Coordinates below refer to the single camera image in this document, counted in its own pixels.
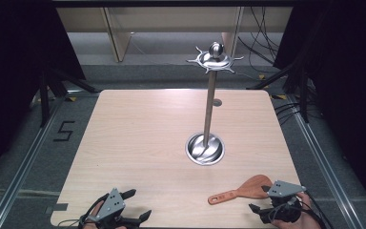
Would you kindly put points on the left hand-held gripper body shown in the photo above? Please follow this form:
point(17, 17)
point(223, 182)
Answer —
point(111, 205)

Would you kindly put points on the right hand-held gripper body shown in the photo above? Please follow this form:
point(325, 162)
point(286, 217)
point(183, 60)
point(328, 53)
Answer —
point(286, 189)

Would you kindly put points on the wooden rice paddle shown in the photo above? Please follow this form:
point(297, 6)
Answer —
point(251, 189)

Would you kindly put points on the silver metal utensil rack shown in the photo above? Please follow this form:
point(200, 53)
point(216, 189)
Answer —
point(209, 108)

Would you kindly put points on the person's left hand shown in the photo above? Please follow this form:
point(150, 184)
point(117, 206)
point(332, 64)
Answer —
point(97, 209)

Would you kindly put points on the person's right hand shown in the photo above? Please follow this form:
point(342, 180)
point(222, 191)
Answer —
point(308, 220)

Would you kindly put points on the black tape patch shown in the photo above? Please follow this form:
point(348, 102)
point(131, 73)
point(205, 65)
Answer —
point(57, 208)

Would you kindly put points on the yellow black floor tape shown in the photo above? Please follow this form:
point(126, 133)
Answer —
point(72, 99)
point(279, 97)

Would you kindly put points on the black tripod stand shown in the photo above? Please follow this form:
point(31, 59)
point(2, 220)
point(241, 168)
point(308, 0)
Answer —
point(303, 95)
point(44, 101)

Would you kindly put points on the grey round table cap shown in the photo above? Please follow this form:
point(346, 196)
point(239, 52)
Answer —
point(217, 102)

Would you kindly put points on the black curtain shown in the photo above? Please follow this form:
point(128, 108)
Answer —
point(16, 63)
point(349, 79)

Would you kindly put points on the light wooden furniture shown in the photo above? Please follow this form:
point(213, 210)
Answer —
point(120, 41)

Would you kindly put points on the aluminium floor rail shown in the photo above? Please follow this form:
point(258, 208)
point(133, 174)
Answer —
point(22, 171)
point(324, 168)

